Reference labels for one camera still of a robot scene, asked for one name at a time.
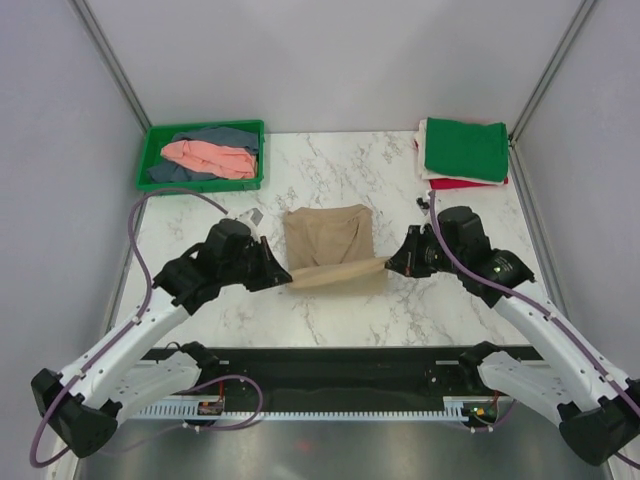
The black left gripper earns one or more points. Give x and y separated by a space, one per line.
272 273

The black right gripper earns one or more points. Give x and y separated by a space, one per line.
406 259

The beige t shirt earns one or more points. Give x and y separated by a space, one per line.
331 252

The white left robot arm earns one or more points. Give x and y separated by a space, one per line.
86 402

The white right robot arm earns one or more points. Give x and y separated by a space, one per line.
593 403

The folded red t shirt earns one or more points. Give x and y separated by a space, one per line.
438 182

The salmon pink t shirt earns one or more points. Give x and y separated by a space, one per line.
203 157

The blue grey t shirt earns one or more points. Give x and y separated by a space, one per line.
169 172

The folded green t shirt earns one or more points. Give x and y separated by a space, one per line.
465 147

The folded cream t shirt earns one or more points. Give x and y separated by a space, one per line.
422 150

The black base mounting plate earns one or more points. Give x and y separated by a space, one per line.
259 373

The green plastic bin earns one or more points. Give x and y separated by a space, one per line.
159 136

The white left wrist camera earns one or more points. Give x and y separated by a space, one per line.
251 218

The aluminium front frame rail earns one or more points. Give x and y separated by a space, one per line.
112 379

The white slotted cable duct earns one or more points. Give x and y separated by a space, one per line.
315 408

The left aluminium frame post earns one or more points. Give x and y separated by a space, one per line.
94 30

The aluminium frame post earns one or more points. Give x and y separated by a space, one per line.
94 30
570 35

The right aluminium frame post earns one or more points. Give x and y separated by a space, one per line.
570 35

